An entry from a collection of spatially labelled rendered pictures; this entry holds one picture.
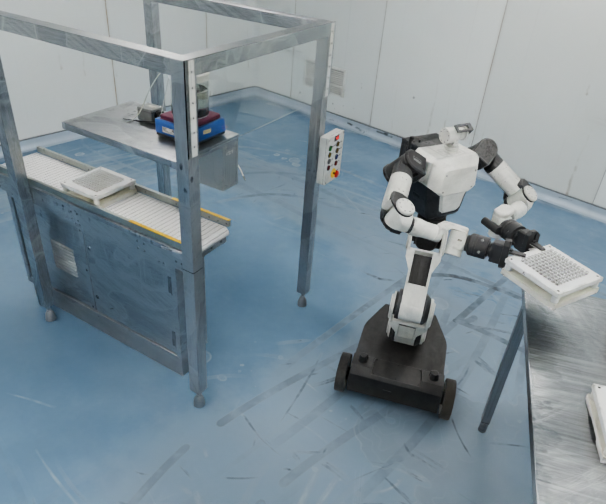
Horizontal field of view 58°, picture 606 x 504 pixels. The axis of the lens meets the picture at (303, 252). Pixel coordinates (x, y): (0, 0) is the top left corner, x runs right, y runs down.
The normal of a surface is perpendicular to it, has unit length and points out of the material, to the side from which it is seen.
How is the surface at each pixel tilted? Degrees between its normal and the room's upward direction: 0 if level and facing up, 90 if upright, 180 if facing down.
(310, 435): 0
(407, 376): 0
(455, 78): 90
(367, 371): 45
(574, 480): 0
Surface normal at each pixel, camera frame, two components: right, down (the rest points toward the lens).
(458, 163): 0.40, -0.23
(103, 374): 0.07, -0.84
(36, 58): 0.74, 0.40
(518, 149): -0.67, 0.36
